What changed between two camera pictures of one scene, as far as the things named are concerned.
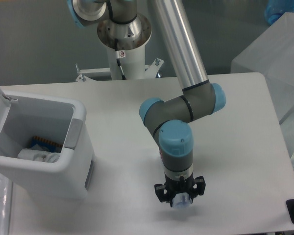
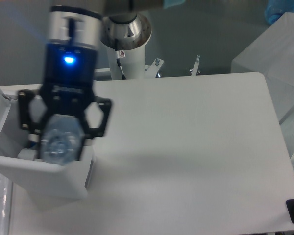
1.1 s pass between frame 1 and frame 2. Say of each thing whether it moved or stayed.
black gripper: moved
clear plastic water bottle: moved
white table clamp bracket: stayed
